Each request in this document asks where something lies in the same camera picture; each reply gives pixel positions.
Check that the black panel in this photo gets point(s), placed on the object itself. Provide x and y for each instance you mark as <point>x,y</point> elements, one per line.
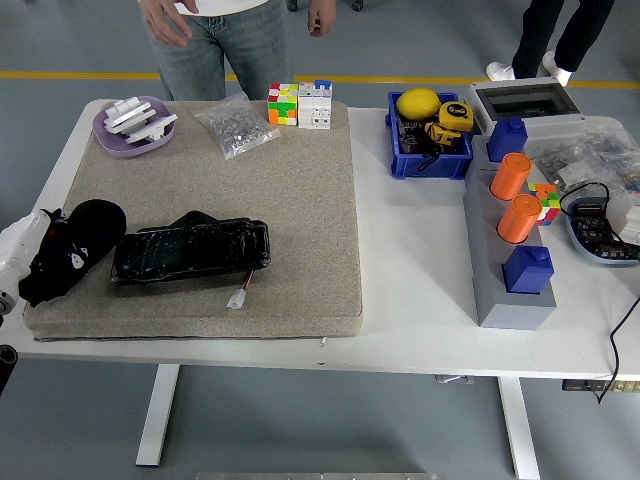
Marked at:
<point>190,250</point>

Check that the person's left hand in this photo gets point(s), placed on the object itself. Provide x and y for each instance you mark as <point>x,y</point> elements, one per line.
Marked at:
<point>320,17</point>

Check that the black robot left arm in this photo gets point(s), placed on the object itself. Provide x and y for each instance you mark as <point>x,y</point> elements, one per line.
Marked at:
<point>5,350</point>

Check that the clear bag of small parts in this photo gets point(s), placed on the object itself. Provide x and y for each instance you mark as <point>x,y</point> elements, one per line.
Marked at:
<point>615,150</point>
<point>565,165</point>

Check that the yellow lemon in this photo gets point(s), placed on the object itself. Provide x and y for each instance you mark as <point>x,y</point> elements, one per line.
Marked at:
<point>418,103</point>

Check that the white table leg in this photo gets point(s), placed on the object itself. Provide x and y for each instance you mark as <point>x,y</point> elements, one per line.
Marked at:
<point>157,415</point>
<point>520,430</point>

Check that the grey-brown mat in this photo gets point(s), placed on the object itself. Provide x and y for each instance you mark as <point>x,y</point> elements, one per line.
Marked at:
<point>250,200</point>

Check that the stacked white plastic part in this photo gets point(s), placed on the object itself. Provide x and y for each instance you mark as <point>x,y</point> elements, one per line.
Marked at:
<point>127,112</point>

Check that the yellow round tape measure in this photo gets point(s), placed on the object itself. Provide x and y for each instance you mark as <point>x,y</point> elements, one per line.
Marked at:
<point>456,116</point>

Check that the blue plastic bin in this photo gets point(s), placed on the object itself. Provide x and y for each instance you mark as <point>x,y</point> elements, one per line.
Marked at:
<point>430,167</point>

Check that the long white plastic part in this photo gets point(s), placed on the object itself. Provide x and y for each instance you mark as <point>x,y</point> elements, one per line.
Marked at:
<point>152,129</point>

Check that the purple tray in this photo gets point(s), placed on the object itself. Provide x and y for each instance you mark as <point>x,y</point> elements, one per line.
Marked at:
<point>115,145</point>

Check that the orange plastic cylinder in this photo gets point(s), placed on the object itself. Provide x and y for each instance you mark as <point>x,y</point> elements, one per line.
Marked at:
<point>510,177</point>
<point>519,220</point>

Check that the blue-grey tray of circuit boards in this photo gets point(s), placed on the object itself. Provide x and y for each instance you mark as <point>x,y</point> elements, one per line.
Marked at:
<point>592,235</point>

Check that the yellow and black tool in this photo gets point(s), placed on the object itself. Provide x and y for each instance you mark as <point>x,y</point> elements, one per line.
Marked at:
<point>442,135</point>

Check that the grey block holder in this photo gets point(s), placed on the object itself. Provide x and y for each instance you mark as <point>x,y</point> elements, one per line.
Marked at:
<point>500,295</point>

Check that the black chair caster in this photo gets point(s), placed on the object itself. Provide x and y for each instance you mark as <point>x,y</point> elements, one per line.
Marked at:
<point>357,5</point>
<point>293,5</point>

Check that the large colourful puzzle cube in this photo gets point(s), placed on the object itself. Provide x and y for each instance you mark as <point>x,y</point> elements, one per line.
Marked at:
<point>282,105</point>

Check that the small colourful puzzle cube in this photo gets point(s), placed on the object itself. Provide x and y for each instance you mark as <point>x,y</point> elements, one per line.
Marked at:
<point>546,202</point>

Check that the person in black trousers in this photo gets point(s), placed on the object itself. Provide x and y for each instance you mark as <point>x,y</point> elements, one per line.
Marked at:
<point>535,40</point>

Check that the white and blue block cube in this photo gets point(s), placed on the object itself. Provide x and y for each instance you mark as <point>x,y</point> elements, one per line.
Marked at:
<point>315,107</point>

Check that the clear bag of metal screws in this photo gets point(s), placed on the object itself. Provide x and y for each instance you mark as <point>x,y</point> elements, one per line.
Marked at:
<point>235,127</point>

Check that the metal table bracket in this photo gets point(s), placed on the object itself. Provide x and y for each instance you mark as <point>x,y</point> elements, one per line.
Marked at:
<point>452,379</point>

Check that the grey electrical enclosure box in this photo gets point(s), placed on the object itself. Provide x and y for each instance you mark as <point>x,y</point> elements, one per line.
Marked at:
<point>545,127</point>

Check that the translucent white plastic part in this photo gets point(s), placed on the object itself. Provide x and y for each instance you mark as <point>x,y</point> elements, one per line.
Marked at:
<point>627,215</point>

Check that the person's right hand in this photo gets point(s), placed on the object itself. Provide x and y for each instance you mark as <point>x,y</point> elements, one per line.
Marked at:
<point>167,22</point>

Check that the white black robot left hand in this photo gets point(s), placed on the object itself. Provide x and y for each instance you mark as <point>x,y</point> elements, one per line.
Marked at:
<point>22,240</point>

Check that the black rag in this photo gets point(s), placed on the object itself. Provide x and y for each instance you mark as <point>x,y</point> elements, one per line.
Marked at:
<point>95,222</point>

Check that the blue plastic block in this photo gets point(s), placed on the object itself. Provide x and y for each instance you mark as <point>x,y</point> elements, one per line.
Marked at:
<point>507,140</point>
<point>527,272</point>

